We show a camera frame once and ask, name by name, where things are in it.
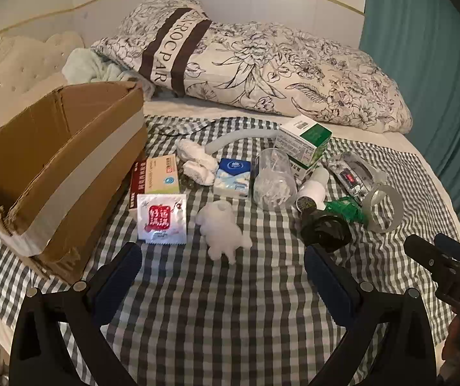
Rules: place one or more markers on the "cream tufted headboard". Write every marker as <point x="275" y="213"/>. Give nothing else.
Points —
<point x="12" y="72"/>

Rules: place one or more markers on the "clear tape roll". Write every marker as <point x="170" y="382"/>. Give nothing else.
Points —
<point x="395" y="209"/>

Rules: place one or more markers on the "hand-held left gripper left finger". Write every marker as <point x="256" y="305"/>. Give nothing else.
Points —
<point x="119" y="277"/>

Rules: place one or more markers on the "red and beige medicine box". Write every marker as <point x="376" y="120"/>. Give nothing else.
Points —
<point x="157" y="177"/>

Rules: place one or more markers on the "white foam tube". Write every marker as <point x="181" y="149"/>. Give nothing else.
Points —
<point x="230" y="138"/>

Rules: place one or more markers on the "floral print pillow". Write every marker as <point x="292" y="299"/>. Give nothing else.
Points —
<point x="254" y="60"/>

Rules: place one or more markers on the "white plastic bottle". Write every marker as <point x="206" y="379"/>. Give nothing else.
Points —
<point x="312" y="189"/>

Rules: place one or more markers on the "brown cardboard box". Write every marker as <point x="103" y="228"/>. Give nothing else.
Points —
<point x="52" y="128"/>

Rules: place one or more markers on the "blue tissue packet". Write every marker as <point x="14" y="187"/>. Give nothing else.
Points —
<point x="232" y="177"/>

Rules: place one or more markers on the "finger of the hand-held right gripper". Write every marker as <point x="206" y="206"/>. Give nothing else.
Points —
<point x="421" y="249"/>
<point x="455" y="247"/>

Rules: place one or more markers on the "floral patterned case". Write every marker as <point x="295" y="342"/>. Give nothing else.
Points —
<point x="350" y="177"/>

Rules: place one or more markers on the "light green towel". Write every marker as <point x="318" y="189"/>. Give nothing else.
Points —
<point x="89" y="66"/>

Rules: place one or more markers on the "white sachet with red label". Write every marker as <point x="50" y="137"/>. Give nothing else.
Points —
<point x="161" y="219"/>

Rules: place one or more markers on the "clear plastic cup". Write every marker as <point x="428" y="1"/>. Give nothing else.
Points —
<point x="274" y="181"/>

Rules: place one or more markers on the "white plush toy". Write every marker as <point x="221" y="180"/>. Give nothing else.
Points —
<point x="221" y="233"/>

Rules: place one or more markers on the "green wrapper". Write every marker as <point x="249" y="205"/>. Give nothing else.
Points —
<point x="344" y="209"/>

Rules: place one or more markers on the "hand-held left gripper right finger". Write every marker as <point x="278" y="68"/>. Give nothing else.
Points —
<point x="326" y="281"/>

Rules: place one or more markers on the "green checked cloth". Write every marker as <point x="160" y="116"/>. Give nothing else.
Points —
<point x="221" y="301"/>

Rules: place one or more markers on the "green and white carton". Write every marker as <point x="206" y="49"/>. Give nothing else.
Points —
<point x="302" y="140"/>

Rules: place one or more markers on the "teal curtain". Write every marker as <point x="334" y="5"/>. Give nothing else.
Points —
<point x="423" y="68"/>

